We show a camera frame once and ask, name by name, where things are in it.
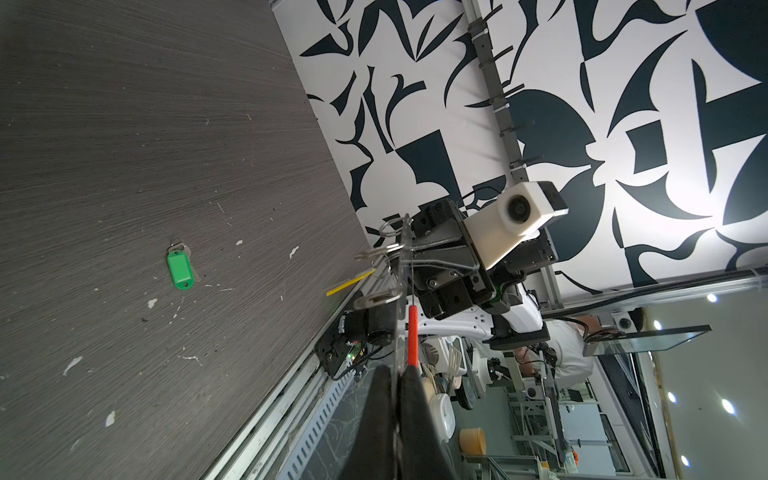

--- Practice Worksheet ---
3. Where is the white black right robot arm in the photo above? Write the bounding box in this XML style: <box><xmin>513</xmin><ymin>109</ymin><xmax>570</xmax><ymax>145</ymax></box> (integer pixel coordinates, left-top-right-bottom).
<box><xmin>402</xmin><ymin>198</ymin><xmax>549</xmax><ymax>351</ymax></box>

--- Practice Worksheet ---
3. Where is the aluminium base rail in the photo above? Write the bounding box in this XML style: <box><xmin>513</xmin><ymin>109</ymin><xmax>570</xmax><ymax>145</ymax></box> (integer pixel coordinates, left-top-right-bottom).
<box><xmin>203</xmin><ymin>351</ymin><xmax>327</xmax><ymax>479</ymax></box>

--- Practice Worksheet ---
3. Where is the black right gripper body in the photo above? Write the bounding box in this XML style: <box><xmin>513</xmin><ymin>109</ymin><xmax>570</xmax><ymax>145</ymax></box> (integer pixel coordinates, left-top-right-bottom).
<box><xmin>411</xmin><ymin>199</ymin><xmax>558</xmax><ymax>320</ymax></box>

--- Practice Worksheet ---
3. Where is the white slotted cable duct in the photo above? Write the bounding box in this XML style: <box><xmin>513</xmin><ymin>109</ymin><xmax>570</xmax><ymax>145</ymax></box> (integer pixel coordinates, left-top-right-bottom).
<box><xmin>277</xmin><ymin>373</ymin><xmax>353</xmax><ymax>480</ymax></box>

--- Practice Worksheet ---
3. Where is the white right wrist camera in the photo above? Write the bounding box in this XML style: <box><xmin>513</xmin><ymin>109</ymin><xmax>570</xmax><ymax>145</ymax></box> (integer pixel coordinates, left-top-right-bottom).
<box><xmin>464</xmin><ymin>181</ymin><xmax>569</xmax><ymax>270</ymax></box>

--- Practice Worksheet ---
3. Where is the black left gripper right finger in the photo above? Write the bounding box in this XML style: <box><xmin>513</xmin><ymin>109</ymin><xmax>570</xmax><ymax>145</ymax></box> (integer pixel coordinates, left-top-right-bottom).
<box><xmin>398</xmin><ymin>365</ymin><xmax>456</xmax><ymax>480</ymax></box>

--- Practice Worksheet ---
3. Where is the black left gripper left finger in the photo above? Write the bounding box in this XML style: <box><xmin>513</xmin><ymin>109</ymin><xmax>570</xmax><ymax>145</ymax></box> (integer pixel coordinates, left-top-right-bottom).
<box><xmin>338</xmin><ymin>366</ymin><xmax>395</xmax><ymax>480</ymax></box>

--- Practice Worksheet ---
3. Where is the grey wall hook rack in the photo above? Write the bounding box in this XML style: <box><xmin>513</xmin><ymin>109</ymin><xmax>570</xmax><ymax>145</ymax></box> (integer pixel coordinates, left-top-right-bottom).
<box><xmin>468</xmin><ymin>17</ymin><xmax>529</xmax><ymax>184</ymax></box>

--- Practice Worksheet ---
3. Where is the silver metal keyring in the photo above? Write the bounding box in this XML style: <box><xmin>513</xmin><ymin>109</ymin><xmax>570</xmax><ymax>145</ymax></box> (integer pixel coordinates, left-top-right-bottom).
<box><xmin>353</xmin><ymin>217</ymin><xmax>414</xmax><ymax>317</ymax></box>

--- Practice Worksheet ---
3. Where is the yellow plastic key tag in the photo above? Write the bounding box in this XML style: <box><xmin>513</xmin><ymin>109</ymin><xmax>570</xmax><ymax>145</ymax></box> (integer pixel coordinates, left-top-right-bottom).
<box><xmin>326</xmin><ymin>268</ymin><xmax>376</xmax><ymax>297</ymax></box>

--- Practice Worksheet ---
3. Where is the green plastic key tag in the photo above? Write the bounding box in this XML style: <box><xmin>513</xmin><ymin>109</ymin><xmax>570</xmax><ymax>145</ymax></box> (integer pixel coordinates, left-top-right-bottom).
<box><xmin>166</xmin><ymin>249</ymin><xmax>195</xmax><ymax>290</ymax></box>

